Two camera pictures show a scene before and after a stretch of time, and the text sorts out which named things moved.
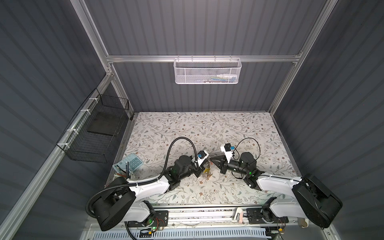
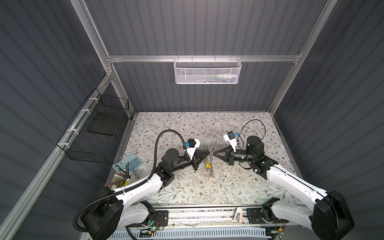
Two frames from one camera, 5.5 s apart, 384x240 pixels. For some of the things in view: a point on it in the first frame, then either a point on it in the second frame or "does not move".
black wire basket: (91, 136) does not move
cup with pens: (120, 172) does not move
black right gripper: (221, 162) to (227, 157)
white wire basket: (207, 71) does not move
